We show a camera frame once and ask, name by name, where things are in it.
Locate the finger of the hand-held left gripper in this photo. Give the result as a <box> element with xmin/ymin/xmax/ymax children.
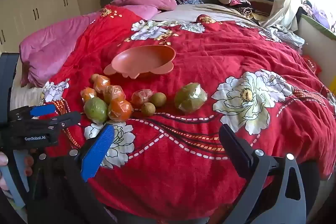
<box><xmin>9</xmin><ymin>104</ymin><xmax>57</xmax><ymax>123</ymax></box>
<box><xmin>39</xmin><ymin>112</ymin><xmax>81</xmax><ymax>133</ymax></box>

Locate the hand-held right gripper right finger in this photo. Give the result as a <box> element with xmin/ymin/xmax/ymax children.
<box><xmin>219</xmin><ymin>124</ymin><xmax>308</xmax><ymax>224</ymax></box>

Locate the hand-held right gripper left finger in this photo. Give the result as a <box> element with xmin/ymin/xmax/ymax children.
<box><xmin>28</xmin><ymin>123</ymin><xmax>116</xmax><ymax>224</ymax></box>

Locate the plastic-wrapped green citrus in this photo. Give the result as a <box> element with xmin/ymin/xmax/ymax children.
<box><xmin>84</xmin><ymin>97</ymin><xmax>109</xmax><ymax>124</ymax></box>
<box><xmin>174</xmin><ymin>83</ymin><xmax>208</xmax><ymax>113</ymax></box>

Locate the plastic-wrapped orange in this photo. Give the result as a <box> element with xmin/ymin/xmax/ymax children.
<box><xmin>80</xmin><ymin>87</ymin><xmax>97</xmax><ymax>104</ymax></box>
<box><xmin>103</xmin><ymin>85</ymin><xmax>124</xmax><ymax>105</ymax></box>
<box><xmin>93</xmin><ymin>75</ymin><xmax>111</xmax><ymax>94</ymax></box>
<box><xmin>108</xmin><ymin>99</ymin><xmax>133</xmax><ymax>122</ymax></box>

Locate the small red tomato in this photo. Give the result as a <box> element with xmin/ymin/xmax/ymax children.
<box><xmin>131</xmin><ymin>89</ymin><xmax>153</xmax><ymax>106</ymax></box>

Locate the pink plastic bowl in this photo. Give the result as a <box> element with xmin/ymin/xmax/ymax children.
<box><xmin>103</xmin><ymin>45</ymin><xmax>176</xmax><ymax>80</ymax></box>

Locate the person's left hand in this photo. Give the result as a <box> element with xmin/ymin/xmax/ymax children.
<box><xmin>0</xmin><ymin>152</ymin><xmax>35</xmax><ymax>191</ymax></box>

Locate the white mattress sheet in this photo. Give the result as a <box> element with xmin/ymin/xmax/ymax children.
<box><xmin>10</xmin><ymin>70</ymin><xmax>45</xmax><ymax>110</ymax></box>

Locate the pink quilt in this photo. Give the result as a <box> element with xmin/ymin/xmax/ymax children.
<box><xmin>19</xmin><ymin>5</ymin><xmax>162</xmax><ymax>88</ymax></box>

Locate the red floral blanket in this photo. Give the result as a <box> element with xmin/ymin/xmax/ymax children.
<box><xmin>39</xmin><ymin>5</ymin><xmax>336</xmax><ymax>220</ymax></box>

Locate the red plastic bag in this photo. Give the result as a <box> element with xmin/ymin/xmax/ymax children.
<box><xmin>301</xmin><ymin>54</ymin><xmax>322</xmax><ymax>75</ymax></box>

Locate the grey white crumpled cloth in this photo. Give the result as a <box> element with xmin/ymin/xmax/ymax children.
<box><xmin>265</xmin><ymin>24</ymin><xmax>306</xmax><ymax>47</ymax></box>

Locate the beige bed sheet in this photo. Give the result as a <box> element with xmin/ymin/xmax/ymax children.
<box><xmin>152</xmin><ymin>3</ymin><xmax>264</xmax><ymax>25</ymax></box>

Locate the green window seat cushion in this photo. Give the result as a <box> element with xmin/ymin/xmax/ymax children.
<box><xmin>299</xmin><ymin>13</ymin><xmax>336</xmax><ymax>41</ymax></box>

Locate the blue patterned cloth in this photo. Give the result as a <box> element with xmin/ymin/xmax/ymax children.
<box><xmin>173</xmin><ymin>0</ymin><xmax>204</xmax><ymax>5</ymax></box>

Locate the purple clothes pile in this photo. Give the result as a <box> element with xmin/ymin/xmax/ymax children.
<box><xmin>296</xmin><ymin>0</ymin><xmax>336</xmax><ymax>30</ymax></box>

